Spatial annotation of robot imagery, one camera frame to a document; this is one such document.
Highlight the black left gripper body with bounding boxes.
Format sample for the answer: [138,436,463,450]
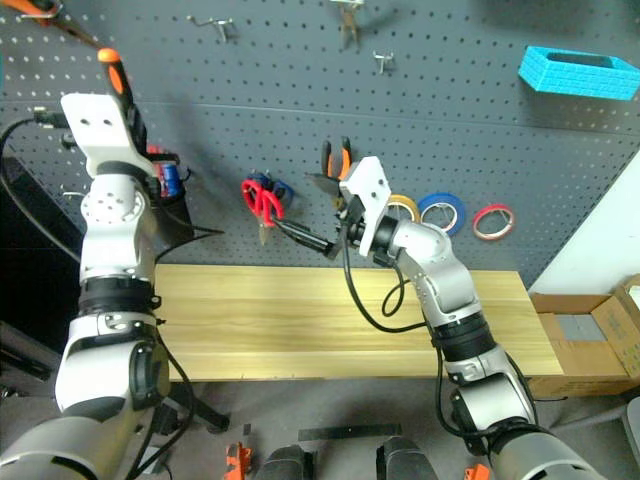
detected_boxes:
[143,171,169,202]

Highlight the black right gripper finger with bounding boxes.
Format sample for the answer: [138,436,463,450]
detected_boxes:
[304,172,344,198]
[276,219,336,259]

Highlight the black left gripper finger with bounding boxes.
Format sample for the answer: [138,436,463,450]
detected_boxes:
[130,106,152,154]

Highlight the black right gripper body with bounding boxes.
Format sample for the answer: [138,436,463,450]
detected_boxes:
[331,193,365,252]

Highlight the orange black combination pliers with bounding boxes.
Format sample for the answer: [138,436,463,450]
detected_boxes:
[319,135,354,182]

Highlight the orange black screwdriver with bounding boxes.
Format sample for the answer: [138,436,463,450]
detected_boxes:
[96,46,149,151]

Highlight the red-handled scissors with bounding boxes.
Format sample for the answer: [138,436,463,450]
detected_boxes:
[240,178,286,247]

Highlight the red tape roll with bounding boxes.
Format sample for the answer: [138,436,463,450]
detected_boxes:
[472,201,517,244]

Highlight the gray metal pegboard wall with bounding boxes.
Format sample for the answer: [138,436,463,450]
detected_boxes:
[0,0,640,297]

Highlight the red utility knife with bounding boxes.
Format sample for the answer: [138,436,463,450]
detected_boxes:
[148,144,168,198]

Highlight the yellow tape roll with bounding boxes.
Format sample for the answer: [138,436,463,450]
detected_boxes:
[386,194,423,225]

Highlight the blue tape roll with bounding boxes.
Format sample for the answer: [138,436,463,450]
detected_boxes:
[416,191,469,238]

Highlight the metal double pegboard hook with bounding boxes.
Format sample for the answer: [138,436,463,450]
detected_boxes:
[186,14,237,42]

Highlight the orange black long-nose pliers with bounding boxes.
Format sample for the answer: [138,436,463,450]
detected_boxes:
[0,0,102,50]

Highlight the black table leg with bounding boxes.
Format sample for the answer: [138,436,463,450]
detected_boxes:
[163,381,232,435]

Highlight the dark rounded shape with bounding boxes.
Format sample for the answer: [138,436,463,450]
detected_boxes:
[261,444,317,480]
[375,435,437,480]

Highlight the orange black floor object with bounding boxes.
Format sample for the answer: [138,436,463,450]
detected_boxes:
[224,441,254,480]

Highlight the blue brick-pattern basket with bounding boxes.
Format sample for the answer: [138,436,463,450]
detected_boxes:
[517,45,640,103]

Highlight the large open cardboard box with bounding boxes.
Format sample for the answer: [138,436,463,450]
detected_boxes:
[526,291,640,400]

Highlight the small labelled cardboard box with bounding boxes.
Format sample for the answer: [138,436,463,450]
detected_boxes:
[614,273,640,304]

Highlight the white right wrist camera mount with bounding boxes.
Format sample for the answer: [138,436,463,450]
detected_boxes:
[338,155,393,258]

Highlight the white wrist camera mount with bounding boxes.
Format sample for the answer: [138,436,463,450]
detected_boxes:
[338,155,393,258]
[59,91,158,178]

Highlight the blue-handled scissors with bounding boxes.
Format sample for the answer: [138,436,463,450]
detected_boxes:
[247,171,295,246]

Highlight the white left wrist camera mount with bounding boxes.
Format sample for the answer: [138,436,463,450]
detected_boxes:
[59,91,158,178]

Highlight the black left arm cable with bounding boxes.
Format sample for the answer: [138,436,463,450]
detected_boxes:
[0,111,196,480]

